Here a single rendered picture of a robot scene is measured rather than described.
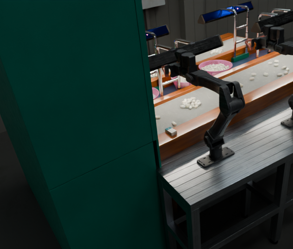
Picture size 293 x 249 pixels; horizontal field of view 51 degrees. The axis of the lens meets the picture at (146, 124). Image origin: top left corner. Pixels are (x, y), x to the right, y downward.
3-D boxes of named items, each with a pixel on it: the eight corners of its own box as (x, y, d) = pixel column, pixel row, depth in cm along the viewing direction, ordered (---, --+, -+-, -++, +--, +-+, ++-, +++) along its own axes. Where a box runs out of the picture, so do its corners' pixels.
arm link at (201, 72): (185, 71, 148) (229, 90, 124) (201, 66, 151) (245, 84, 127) (187, 95, 154) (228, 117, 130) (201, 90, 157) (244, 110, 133)
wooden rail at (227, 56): (265, 50, 295) (266, 39, 290) (96, 117, 217) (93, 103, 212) (260, 49, 299) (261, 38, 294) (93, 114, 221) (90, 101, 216)
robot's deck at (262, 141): (362, 122, 177) (363, 116, 175) (191, 212, 134) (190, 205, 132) (247, 79, 248) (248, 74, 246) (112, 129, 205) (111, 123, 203)
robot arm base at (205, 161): (195, 148, 154) (203, 155, 148) (226, 135, 161) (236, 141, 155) (196, 161, 158) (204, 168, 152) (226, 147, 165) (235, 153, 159)
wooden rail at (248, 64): (296, 57, 271) (297, 45, 265) (118, 135, 193) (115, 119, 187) (290, 56, 275) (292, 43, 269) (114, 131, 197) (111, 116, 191)
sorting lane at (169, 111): (331, 56, 245) (332, 54, 244) (143, 145, 167) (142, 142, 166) (297, 50, 267) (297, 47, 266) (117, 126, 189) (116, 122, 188)
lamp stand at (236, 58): (248, 56, 280) (251, 5, 258) (233, 62, 272) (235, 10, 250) (233, 53, 295) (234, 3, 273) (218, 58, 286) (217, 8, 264)
